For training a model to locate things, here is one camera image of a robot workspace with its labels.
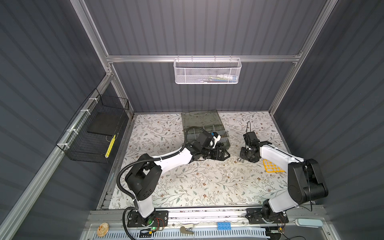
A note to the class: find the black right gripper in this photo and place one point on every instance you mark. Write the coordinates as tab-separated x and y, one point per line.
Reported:
242	155

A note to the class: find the yellow tray with white cells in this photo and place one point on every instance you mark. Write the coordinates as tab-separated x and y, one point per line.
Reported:
271	167

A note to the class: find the black wire wall basket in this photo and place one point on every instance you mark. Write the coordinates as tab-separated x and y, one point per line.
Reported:
92	135

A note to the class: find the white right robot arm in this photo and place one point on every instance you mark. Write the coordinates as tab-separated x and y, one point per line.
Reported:
305	179

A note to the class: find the white wire mesh basket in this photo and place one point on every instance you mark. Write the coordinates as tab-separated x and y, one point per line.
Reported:
207	71

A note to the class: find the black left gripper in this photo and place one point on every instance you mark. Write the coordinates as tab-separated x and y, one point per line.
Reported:
221	157

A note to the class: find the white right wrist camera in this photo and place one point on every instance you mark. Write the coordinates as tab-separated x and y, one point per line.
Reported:
251	139

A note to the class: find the black foam pad in basket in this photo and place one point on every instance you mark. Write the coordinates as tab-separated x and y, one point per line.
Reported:
105	124

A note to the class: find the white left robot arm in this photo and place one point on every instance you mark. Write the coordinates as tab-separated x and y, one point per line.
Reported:
144	174

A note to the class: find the transparent green compartment organizer box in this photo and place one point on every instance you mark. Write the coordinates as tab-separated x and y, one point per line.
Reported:
209	121

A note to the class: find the blue lego brick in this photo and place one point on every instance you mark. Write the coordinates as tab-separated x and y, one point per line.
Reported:
224	226

